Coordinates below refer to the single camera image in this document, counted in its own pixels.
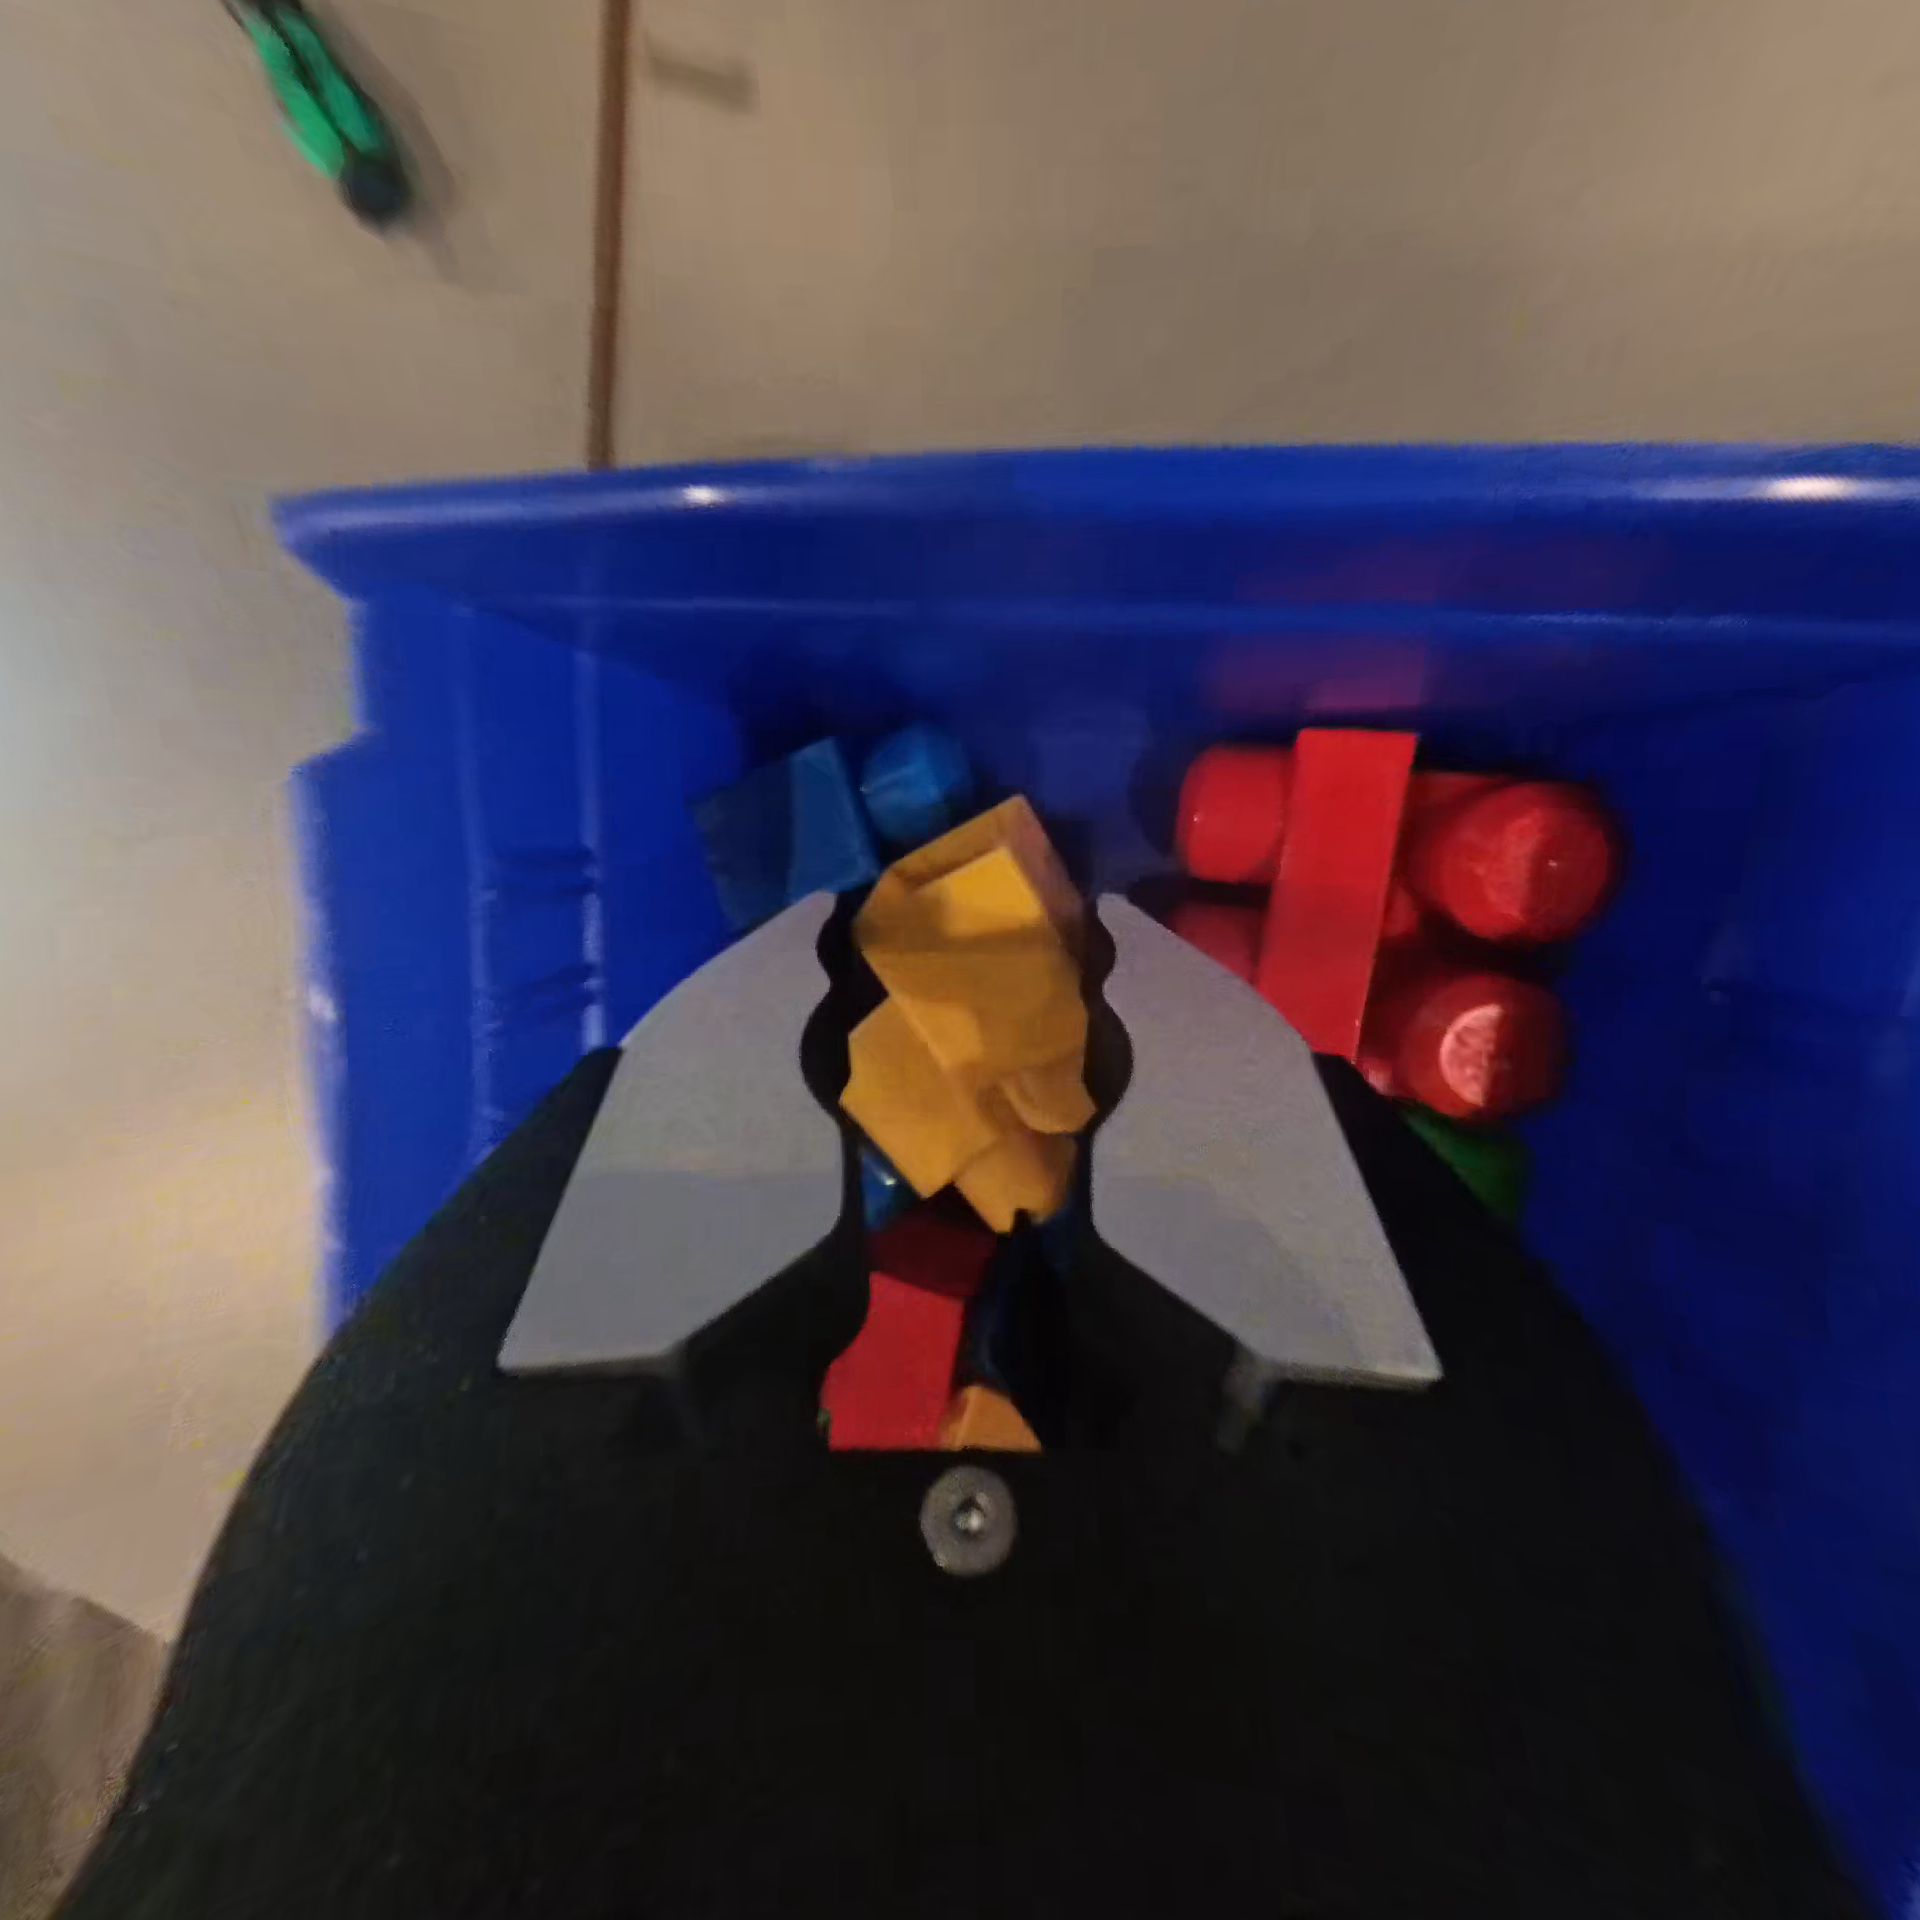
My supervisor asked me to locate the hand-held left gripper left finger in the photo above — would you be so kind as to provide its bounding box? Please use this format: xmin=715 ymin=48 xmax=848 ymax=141
xmin=498 ymin=891 xmax=863 ymax=1379

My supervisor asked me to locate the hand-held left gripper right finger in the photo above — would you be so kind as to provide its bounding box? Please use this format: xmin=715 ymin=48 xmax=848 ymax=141
xmin=1092 ymin=891 xmax=1445 ymax=1389

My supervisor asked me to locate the blue plastic bin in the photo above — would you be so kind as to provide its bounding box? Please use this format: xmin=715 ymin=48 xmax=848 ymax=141
xmin=270 ymin=441 xmax=1920 ymax=1920

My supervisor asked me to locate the green block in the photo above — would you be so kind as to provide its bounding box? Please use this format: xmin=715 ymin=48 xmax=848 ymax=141
xmin=1402 ymin=1107 xmax=1529 ymax=1224

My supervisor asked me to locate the large red block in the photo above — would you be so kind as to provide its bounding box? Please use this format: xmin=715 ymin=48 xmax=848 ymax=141
xmin=1168 ymin=725 xmax=1625 ymax=1125

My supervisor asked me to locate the blue block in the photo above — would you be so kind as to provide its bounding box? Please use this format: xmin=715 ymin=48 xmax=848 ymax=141
xmin=693 ymin=723 xmax=975 ymax=934

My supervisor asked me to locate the green handled screwdriver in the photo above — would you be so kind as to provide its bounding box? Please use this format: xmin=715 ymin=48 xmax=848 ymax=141
xmin=222 ymin=0 xmax=418 ymax=231

